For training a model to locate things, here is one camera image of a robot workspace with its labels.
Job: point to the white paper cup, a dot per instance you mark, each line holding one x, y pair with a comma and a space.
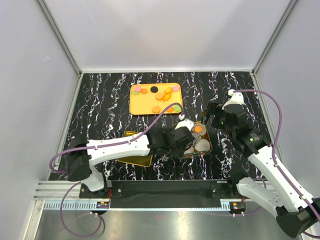
202, 146
204, 131
197, 138

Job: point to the gold tin lid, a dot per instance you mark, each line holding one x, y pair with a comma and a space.
142, 161

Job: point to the black sandwich cookie on tray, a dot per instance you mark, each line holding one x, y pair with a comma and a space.
154, 89

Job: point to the gold cookie tin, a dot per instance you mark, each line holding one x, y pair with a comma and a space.
196, 153

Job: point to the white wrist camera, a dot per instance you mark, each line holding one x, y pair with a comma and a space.
235, 98
184, 122

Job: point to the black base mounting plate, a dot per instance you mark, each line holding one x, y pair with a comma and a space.
120, 189

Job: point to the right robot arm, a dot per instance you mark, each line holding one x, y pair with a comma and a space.
294, 208

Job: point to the pink round cookie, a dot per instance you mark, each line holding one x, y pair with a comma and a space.
175, 88
137, 89

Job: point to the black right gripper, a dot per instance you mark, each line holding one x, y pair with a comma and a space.
213, 109

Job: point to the green round cookie right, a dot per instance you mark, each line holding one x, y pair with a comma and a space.
177, 108

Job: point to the upper fish shaped cookie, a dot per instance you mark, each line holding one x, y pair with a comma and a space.
168, 90

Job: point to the white paper cup back right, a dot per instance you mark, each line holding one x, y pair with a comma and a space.
204, 131

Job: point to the green round cookie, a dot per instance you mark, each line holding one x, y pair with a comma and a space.
177, 108
135, 93

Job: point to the right electronics board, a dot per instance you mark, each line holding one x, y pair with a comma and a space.
238, 206

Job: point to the left electronics board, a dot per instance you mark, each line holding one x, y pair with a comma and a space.
103, 205

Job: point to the pink round cookie left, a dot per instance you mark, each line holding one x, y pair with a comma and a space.
137, 89

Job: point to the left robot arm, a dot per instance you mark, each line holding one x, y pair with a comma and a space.
81, 161

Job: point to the white paper cup front right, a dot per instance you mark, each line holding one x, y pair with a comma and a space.
202, 146

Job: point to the orange swirl cookie right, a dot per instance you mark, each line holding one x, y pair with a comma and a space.
170, 110

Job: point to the green round cookie left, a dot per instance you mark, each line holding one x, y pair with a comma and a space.
135, 93

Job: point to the orange swirl cookie left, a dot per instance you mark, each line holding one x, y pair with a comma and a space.
144, 91

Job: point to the fish shaped cookie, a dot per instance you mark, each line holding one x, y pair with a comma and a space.
168, 90
166, 96

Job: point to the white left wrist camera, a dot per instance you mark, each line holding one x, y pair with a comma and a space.
184, 122

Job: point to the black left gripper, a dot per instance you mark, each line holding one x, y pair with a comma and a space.
179, 153

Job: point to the white paper cup centre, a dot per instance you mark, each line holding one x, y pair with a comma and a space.
197, 138

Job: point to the orange swirl cookie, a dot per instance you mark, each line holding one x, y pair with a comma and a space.
144, 91
170, 110

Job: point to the lower fish shaped cookie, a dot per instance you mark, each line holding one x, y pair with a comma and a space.
166, 96

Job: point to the electronics board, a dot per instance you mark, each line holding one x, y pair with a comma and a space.
103, 205
238, 206

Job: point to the pink round cookie right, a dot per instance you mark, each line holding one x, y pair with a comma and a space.
175, 88

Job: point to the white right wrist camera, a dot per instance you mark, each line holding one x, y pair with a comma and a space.
235, 98

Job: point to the yellow plastic tray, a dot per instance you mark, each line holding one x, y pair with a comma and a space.
153, 98

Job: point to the aluminium frame rail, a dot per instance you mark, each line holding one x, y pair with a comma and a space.
217, 205

